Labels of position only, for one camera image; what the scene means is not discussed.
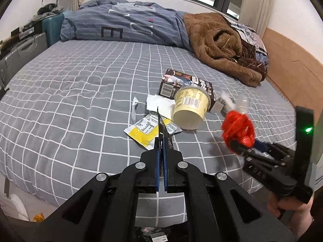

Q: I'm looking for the grey checked bed sheet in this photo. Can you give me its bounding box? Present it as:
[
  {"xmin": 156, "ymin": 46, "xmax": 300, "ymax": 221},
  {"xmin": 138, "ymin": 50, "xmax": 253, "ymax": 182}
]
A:
[{"xmin": 0, "ymin": 39, "xmax": 298, "ymax": 228}]

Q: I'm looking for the dark printed carton box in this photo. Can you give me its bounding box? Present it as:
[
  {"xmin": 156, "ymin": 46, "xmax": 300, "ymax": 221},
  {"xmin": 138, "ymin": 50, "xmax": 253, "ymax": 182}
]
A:
[{"xmin": 159, "ymin": 69, "xmax": 215, "ymax": 112}]

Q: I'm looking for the yellow snack wrapper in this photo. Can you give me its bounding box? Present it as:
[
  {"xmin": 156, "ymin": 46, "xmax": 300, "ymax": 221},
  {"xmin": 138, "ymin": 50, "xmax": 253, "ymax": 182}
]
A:
[{"xmin": 123, "ymin": 106, "xmax": 183, "ymax": 151}]

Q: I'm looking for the grey suitcase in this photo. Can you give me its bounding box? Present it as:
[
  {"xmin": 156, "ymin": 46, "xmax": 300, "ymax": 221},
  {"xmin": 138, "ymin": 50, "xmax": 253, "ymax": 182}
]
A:
[{"xmin": 1, "ymin": 33, "xmax": 48, "ymax": 88}]

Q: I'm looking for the patterned pillow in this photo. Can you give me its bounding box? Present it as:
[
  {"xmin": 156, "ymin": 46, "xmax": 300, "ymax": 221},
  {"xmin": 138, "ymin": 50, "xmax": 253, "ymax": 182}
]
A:
[{"xmin": 228, "ymin": 20, "xmax": 269, "ymax": 69}]

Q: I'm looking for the red plastic bag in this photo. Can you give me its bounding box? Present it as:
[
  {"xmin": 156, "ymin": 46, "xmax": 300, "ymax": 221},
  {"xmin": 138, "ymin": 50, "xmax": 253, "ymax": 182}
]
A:
[{"xmin": 222, "ymin": 110, "xmax": 255, "ymax": 153}]

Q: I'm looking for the wooden headboard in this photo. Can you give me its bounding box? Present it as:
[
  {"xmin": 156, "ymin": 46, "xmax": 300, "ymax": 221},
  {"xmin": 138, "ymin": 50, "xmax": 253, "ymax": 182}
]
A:
[{"xmin": 262, "ymin": 28, "xmax": 322, "ymax": 122}]

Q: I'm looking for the person's right hand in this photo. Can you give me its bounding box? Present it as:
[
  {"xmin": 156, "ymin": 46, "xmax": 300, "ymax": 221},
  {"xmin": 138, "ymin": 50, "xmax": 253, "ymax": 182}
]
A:
[{"xmin": 267, "ymin": 192, "xmax": 315, "ymax": 240}]

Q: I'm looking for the beige curtain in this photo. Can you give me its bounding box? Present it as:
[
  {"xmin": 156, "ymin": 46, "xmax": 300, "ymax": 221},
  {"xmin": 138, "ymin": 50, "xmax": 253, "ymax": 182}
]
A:
[{"xmin": 238, "ymin": 0, "xmax": 274, "ymax": 38}]

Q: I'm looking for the white tissue paper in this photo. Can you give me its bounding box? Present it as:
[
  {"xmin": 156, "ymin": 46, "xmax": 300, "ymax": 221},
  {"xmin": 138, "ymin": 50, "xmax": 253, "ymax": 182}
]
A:
[{"xmin": 146, "ymin": 95, "xmax": 175, "ymax": 120}]

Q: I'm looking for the brown fleece blanket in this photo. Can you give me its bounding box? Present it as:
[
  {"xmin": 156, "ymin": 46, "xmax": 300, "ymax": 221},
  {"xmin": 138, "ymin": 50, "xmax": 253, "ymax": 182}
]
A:
[{"xmin": 183, "ymin": 13, "xmax": 267, "ymax": 88}]

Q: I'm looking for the white QR code pouch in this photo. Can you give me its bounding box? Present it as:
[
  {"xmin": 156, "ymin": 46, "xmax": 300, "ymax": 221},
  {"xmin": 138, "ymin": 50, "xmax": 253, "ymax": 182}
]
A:
[{"xmin": 209, "ymin": 91, "xmax": 249, "ymax": 115}]

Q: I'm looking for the blue striped duvet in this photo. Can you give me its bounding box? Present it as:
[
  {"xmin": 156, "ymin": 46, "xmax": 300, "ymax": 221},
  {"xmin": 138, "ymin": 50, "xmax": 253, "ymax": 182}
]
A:
[{"xmin": 60, "ymin": 0, "xmax": 192, "ymax": 50}]

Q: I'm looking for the small white wrapper strip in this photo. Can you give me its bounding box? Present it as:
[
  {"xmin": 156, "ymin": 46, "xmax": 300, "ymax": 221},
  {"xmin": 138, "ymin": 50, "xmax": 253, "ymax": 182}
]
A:
[{"xmin": 131, "ymin": 97, "xmax": 138, "ymax": 123}]

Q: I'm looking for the yellow paper cup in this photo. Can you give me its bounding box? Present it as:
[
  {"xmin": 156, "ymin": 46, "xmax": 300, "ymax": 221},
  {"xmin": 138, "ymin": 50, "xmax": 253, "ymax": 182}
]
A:
[{"xmin": 172, "ymin": 85, "xmax": 211, "ymax": 130}]

